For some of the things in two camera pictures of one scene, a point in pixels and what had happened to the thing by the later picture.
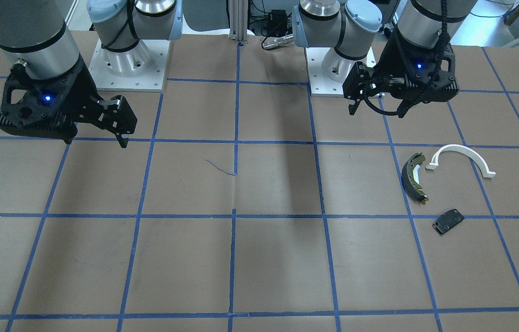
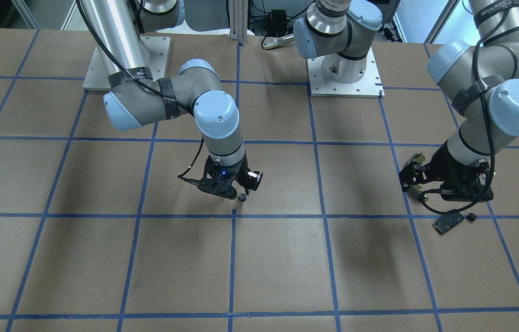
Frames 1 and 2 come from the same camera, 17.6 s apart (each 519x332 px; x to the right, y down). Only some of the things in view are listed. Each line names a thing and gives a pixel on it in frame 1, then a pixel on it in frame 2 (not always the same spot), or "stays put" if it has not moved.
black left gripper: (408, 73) → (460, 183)
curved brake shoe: (409, 177) stays put
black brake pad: (447, 221) stays put
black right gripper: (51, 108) → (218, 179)
